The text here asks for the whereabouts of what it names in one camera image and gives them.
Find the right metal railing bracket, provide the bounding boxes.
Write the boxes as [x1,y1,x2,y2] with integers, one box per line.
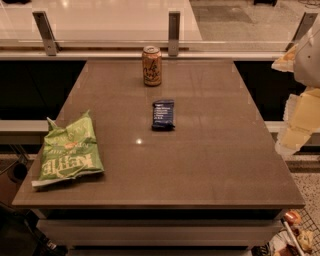
[285,12,318,51]

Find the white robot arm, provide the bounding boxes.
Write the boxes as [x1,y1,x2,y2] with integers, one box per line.
[272,21,320,155]

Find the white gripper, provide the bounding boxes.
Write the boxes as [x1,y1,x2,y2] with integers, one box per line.
[271,45,320,156]

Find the orange LaCroix soda can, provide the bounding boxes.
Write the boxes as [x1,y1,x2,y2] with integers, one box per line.
[142,46,162,86]

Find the left metal railing bracket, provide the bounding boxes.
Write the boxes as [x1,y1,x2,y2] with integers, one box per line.
[33,11,59,56]

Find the green Kettle chip bag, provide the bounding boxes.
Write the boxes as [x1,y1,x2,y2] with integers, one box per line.
[31,111,104,188]

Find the dark blue snack bar wrapper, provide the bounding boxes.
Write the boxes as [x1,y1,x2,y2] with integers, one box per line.
[152,99,175,131]

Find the middle metal railing bracket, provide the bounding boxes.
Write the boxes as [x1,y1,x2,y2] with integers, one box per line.
[168,11,180,56]

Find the metal railing bracket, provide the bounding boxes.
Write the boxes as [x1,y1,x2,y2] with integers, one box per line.
[33,11,59,56]
[285,12,318,51]
[168,11,180,56]

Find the black round stool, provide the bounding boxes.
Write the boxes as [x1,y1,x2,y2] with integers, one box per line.
[8,163,28,183]

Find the wire basket with snacks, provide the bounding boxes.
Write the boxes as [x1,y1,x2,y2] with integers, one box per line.
[252,209,320,256]

